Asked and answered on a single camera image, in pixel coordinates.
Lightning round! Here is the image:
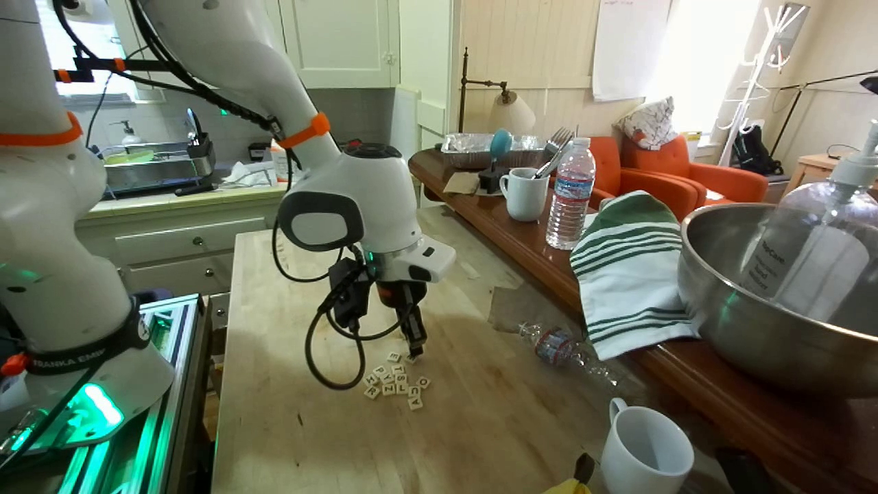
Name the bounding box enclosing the clear soap dispenser bottle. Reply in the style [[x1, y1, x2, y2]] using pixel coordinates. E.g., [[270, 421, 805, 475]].
[[738, 121, 878, 322]]

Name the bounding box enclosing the green lit robot base rail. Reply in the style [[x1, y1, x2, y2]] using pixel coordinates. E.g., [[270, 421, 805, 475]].
[[0, 296, 210, 494]]

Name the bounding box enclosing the crumpled clear plastic wrap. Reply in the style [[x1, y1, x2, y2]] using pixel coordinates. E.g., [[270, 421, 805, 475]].
[[518, 324, 599, 373]]

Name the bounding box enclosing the white mug with utensils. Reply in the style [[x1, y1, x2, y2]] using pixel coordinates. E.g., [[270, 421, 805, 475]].
[[499, 169, 548, 223]]

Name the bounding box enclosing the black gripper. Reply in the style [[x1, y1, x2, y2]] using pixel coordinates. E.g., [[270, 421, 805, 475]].
[[380, 282, 425, 361]]

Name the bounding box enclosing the pile of white letter tiles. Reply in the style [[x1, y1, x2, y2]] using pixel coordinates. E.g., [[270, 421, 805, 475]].
[[362, 355, 430, 411]]

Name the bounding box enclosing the steel mixing bowl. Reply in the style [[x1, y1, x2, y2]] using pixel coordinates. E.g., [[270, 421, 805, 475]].
[[679, 204, 878, 398]]

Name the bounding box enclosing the floor lamp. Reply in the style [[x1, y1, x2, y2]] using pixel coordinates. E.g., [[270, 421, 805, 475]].
[[455, 56, 535, 134]]

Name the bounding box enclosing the striped green white towel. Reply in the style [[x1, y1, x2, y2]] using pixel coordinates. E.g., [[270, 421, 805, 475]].
[[570, 191, 697, 361]]

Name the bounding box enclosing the orange armchair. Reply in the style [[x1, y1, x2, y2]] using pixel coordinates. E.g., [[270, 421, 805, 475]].
[[590, 137, 768, 221]]

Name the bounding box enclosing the white mug near table edge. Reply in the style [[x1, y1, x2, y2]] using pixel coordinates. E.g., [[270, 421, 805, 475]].
[[599, 398, 694, 494]]

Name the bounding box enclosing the clear water bottle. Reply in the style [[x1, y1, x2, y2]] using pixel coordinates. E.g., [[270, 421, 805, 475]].
[[547, 137, 595, 250]]

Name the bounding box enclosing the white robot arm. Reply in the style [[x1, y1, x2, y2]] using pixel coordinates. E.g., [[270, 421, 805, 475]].
[[0, 0, 455, 446]]

